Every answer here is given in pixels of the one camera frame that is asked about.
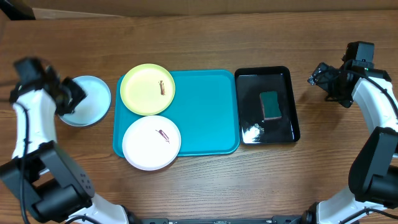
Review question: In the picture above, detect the light blue round plate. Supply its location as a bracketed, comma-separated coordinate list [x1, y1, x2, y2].
[60, 75, 111, 127]

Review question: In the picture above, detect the yellow-green round plate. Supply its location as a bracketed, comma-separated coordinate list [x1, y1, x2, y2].
[120, 63, 176, 116]

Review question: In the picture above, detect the green scrubbing sponge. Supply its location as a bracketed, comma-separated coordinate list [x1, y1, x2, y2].
[259, 91, 282, 120]

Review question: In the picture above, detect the white pink round plate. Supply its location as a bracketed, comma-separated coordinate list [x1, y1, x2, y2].
[122, 115, 182, 171]

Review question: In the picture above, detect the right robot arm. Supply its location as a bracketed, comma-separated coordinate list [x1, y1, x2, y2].
[294, 59, 397, 223]

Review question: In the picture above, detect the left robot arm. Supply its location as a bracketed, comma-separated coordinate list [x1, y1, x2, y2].
[1, 72, 134, 223]

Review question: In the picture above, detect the black rectangular tray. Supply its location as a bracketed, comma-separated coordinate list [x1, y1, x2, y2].
[234, 66, 301, 145]

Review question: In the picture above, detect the teal plastic serving tray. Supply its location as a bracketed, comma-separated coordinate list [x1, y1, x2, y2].
[113, 70, 240, 157]

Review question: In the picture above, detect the dark object top-left corner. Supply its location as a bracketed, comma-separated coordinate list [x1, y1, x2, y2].
[1, 0, 35, 21]

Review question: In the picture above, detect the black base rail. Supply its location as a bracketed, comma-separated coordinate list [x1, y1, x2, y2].
[135, 215, 302, 224]

